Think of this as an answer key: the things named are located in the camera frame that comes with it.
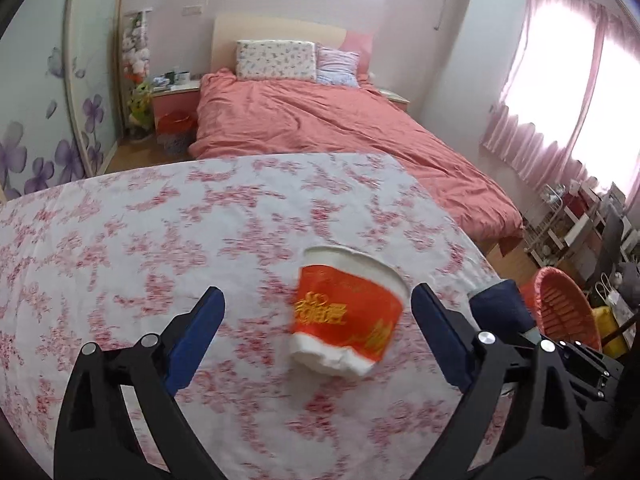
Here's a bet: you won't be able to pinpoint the red and white paper cup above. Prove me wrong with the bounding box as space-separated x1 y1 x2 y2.
289 246 412 378

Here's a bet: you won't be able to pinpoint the pink striped pillow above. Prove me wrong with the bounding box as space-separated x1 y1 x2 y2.
316 46 361 87

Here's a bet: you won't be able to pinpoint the wardrobe with purple flowers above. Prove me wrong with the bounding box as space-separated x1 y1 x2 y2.
0 0 126 201

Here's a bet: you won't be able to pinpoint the white wire rack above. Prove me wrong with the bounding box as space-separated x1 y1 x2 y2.
525 185 566 266

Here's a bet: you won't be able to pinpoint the small wastebasket with red bag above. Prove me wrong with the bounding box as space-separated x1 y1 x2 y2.
156 112 197 157

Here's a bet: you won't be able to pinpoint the bed with pink duvet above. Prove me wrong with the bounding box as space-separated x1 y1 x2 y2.
187 70 525 253

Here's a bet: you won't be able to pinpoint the grey desk chair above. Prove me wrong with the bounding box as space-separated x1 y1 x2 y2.
597 205 626 281

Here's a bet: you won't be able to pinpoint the hanging plush toys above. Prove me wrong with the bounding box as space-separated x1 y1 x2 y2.
122 10 152 81

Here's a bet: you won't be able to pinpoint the pink nightstand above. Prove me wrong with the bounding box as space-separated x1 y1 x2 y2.
377 89 411 113
151 85 202 133

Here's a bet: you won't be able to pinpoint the white floral pillow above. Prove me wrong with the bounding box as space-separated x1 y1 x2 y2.
235 40 318 83

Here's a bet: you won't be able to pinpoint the white paper bag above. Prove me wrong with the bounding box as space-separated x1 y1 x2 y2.
595 272 636 331

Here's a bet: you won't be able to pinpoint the red plastic basket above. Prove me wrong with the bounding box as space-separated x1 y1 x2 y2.
531 267 603 353

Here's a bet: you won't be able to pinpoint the green yellow plush toy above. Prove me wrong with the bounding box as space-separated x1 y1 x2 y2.
127 80 153 128

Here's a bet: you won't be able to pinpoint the white and pink desk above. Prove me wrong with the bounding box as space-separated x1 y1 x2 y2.
550 190 606 261

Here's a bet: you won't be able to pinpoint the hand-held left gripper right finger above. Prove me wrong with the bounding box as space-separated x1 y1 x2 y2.
410 282 588 480

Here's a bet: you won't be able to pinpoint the beige wooden headboard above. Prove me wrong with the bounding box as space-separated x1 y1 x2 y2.
212 12 375 76

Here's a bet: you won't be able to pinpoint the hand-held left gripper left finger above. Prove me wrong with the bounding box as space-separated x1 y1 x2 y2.
52 286 227 480

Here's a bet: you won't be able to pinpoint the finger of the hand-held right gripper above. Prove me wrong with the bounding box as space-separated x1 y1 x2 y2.
469 280 538 346

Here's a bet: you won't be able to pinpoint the pink floral tablecloth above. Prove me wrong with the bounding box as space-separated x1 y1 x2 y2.
0 152 506 480

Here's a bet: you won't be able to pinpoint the grey cushion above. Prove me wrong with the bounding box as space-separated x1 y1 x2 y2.
617 262 640 306

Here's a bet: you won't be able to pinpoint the pink curtain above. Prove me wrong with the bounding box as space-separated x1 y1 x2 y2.
481 0 608 193
570 25 640 196

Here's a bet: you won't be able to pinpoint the yellow bag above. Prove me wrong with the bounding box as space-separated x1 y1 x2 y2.
592 305 628 353

